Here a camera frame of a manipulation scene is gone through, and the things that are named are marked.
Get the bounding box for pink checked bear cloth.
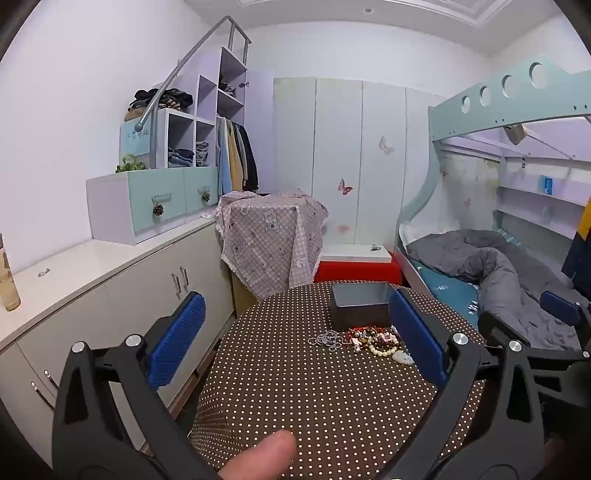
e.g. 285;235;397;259
215;187;329;301

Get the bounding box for red bench with white top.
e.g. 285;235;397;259
314;244;403;287

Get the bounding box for low white cabinet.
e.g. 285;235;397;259
0;215;234;467

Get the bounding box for silver chain necklace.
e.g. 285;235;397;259
308;331;347;350

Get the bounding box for teal bunk bed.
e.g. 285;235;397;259
394;55;591;352

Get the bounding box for tan hanging coat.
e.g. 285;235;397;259
228;122;245;192

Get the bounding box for brown box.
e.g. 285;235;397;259
231;272;259;319

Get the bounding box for grey metal tin box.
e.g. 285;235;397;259
329;283;393;333

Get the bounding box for pile of dark clothes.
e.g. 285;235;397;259
129;87;194;114

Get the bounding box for black hanging jacket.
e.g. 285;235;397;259
238;124;259;192

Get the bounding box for light blue hanging shirt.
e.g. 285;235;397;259
217;119;233;195

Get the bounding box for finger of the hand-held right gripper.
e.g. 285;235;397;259
539;291;591;328
478;311;591;370

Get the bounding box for curved metal handrail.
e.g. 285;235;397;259
134;16;252;169

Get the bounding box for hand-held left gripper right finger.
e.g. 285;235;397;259
388;285;561;480

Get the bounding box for dark red bead bracelet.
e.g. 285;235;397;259
346;326;387;341

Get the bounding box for green ornament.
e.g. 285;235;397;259
115;154;144;174

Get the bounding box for person's left hand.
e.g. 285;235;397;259
217;430;297;480

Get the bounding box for grey duvet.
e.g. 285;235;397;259
406;229;583;352

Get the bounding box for clear drink bottle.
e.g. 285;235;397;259
0;233;21;312

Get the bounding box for white wardrobe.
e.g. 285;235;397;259
272;76;446;245

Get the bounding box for brown polka dot tablecloth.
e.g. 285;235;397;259
189;281;485;480

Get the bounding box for dark blue hanging garment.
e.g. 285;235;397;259
561;198;591;282

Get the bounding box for folded blue jeans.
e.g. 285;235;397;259
167;147;195;168

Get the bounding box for lavender stepped shelf unit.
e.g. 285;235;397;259
86;46;275;245

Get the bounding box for light blue storage box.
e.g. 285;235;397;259
120;121;151;160

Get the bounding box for teal bedsheet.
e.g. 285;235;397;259
411;258;483;326

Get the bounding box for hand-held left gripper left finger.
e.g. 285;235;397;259
52;291;218;480

